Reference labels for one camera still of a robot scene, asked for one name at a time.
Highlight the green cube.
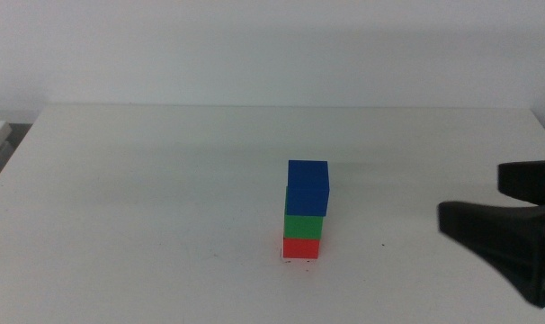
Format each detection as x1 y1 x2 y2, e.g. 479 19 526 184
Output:
283 186 325 240

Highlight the blue cube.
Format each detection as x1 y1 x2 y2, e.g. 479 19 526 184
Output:
285 159 331 218

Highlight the red cube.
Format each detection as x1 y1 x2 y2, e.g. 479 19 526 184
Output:
281 237 321 260

